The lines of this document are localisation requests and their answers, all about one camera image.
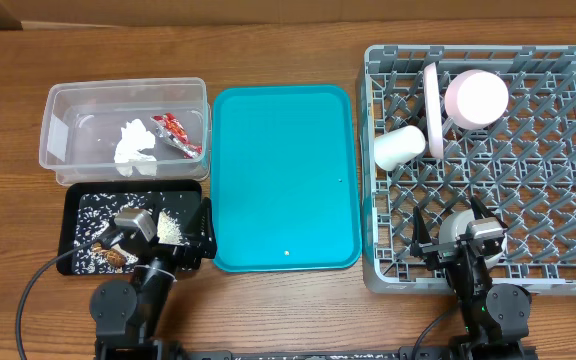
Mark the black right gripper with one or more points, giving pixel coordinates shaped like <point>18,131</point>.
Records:
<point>452,248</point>

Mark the red snack wrapper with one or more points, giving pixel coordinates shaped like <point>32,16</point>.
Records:
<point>170,130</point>

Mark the black plastic tray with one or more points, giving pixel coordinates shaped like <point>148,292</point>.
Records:
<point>75,192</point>

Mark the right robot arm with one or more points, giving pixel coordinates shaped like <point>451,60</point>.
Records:
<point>495,315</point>

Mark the white small bowl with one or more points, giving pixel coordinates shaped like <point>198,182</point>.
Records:
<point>456,224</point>

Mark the cream plastic cup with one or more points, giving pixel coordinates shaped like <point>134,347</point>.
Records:
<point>398,147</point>

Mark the pink plate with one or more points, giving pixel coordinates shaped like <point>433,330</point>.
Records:
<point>433,111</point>

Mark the brown food scrap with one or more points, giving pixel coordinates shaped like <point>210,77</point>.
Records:
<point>113,257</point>

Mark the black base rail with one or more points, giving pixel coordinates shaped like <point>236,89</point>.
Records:
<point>403,353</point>

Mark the teal serving tray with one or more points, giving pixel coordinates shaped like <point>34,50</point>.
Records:
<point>284,183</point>

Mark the white rice pile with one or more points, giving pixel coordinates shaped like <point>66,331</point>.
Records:
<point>172,211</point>

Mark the pink bowl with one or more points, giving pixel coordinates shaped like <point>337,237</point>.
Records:
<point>476,99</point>

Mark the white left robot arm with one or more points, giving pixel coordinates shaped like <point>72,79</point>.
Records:
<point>127,313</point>

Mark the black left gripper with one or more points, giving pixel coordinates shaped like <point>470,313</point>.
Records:
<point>192,255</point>

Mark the white napkin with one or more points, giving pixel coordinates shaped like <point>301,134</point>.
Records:
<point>135,146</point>

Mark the grey dishwasher rack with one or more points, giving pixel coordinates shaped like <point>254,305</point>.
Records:
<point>522,167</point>

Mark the clear plastic bin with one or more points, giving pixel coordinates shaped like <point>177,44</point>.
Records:
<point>82,124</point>

